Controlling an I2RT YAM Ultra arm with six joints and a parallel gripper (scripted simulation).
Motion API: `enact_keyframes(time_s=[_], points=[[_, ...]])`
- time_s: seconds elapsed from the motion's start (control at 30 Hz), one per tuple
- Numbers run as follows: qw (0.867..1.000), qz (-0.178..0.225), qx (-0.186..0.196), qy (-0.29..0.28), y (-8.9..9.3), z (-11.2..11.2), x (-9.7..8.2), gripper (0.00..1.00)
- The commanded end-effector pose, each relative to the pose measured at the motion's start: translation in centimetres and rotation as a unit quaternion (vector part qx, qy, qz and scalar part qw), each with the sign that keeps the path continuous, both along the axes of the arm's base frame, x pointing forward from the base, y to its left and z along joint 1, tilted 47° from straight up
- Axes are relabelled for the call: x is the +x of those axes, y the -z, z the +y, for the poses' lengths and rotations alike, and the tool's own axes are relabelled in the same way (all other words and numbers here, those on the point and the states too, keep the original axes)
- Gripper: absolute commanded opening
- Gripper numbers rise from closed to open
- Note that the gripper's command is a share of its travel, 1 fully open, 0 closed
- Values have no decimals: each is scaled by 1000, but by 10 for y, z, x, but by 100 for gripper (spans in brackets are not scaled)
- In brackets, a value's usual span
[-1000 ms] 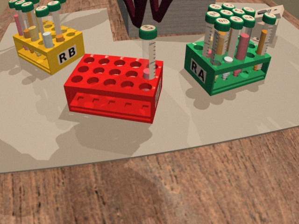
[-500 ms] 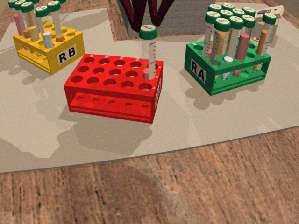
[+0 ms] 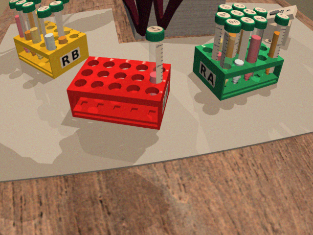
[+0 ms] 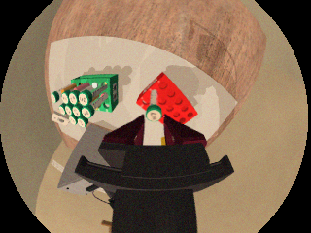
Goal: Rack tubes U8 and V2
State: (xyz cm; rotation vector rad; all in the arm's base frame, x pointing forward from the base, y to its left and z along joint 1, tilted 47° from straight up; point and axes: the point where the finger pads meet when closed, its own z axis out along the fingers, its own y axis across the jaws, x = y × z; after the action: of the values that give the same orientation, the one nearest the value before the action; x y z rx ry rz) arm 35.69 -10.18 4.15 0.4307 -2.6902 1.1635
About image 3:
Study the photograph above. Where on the beige bench mat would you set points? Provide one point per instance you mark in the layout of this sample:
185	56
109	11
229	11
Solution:
39	137

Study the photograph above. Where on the yellow test tube rack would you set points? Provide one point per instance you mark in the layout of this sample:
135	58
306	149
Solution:
56	62

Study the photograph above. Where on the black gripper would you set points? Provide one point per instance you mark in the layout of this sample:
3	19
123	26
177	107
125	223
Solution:
140	14

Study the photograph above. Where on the green test tube rack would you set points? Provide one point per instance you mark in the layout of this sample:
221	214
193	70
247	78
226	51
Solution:
213	76

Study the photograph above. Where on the red test tube rack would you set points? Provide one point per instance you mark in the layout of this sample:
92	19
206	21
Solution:
113	99

